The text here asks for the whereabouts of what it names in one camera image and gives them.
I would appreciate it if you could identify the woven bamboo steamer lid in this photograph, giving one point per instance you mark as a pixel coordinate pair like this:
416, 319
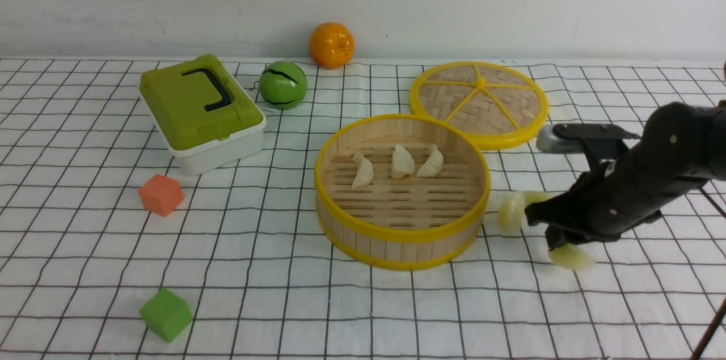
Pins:
494, 106

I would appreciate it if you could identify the orange foam cube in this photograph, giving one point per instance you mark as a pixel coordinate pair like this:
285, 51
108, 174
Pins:
161, 195

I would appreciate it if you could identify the green foam cube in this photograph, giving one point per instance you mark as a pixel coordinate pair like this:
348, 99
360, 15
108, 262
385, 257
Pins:
166, 315

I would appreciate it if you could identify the green dumpling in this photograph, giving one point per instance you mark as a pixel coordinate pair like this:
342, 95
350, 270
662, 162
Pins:
511, 213
570, 257
532, 197

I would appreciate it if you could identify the bamboo steamer tray yellow rim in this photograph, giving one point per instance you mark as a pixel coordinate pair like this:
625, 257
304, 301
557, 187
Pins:
413, 223

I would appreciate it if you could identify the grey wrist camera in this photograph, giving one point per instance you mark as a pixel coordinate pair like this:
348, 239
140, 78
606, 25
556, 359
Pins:
601, 144

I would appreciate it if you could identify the green white lunch box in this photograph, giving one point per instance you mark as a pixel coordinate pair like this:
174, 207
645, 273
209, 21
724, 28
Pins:
206, 119

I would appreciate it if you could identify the white dumpling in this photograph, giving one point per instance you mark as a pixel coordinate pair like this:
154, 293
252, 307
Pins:
364, 172
433, 165
402, 163

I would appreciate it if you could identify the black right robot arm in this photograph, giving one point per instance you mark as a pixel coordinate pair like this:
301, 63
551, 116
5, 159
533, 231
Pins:
691, 125

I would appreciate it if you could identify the green toy ball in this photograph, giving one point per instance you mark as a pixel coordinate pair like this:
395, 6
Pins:
283, 85

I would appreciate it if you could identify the white checkered tablecloth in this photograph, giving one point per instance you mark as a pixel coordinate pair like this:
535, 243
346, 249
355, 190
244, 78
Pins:
80, 255

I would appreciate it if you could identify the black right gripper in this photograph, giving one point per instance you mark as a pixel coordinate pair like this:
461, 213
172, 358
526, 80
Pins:
613, 198

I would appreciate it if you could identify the orange toy fruit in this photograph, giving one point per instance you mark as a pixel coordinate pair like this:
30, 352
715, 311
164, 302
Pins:
331, 45

